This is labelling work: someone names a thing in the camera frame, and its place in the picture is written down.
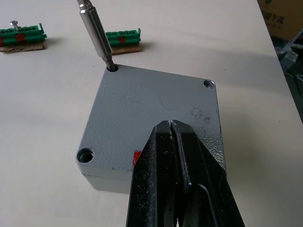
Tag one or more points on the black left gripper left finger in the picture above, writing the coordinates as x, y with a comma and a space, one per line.
146, 179

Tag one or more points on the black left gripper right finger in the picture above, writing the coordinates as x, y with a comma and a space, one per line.
208, 189

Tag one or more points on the grey metal box lid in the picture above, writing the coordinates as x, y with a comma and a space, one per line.
151, 113

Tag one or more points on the silver electric screwdriver bit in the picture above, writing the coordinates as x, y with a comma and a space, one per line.
95, 33

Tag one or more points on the grey metal box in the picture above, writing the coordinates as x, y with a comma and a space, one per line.
106, 180

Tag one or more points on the green terminal block screw holder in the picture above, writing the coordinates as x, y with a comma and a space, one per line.
123, 37
20, 36

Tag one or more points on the brown cardboard box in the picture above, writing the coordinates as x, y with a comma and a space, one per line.
282, 19

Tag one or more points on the silver screw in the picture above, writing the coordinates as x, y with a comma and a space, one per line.
15, 24

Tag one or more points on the brown cardboard pad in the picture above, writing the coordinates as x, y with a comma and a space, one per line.
125, 49
22, 48

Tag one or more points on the grey metal bracket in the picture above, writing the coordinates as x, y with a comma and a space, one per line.
287, 54

